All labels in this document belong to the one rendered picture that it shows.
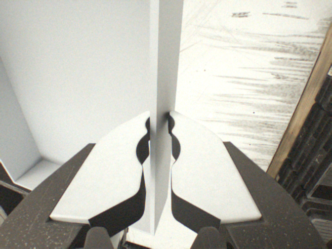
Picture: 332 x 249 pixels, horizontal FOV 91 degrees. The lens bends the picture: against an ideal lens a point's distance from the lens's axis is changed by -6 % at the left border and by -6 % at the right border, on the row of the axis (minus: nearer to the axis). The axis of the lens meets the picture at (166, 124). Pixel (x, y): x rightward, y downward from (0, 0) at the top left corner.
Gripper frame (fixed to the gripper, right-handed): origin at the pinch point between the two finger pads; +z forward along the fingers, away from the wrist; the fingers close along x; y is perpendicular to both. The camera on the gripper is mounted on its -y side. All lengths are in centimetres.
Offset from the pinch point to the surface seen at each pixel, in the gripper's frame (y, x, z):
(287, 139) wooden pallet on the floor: 59, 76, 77
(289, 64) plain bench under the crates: 3.2, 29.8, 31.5
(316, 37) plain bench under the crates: -2.9, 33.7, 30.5
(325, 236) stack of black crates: 102, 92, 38
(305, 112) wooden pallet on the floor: 40, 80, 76
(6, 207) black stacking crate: 67, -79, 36
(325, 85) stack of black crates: 22, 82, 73
